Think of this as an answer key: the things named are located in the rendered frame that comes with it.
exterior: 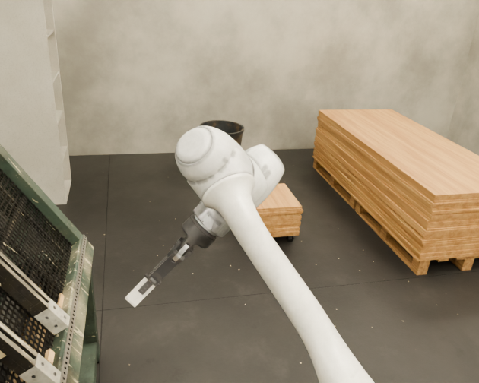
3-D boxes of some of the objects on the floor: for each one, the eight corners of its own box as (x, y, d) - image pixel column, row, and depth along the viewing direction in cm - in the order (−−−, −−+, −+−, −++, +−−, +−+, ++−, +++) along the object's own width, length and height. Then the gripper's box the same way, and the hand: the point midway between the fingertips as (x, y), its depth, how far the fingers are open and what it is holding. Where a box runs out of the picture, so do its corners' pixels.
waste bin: (245, 186, 546) (249, 133, 518) (200, 188, 534) (201, 134, 506) (235, 168, 593) (238, 119, 566) (193, 169, 581) (194, 119, 553)
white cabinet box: (66, 204, 481) (41, -11, 392) (5, 207, 467) (-35, -15, 379) (71, 180, 533) (50, -14, 445) (17, 182, 520) (-16, -18, 431)
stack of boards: (515, 266, 422) (544, 189, 389) (413, 276, 398) (435, 195, 365) (381, 163, 637) (392, 109, 604) (310, 166, 613) (318, 109, 580)
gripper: (195, 208, 106) (125, 281, 107) (189, 217, 93) (109, 300, 95) (219, 231, 106) (148, 303, 108) (217, 243, 93) (136, 324, 95)
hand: (141, 290), depth 101 cm, fingers closed
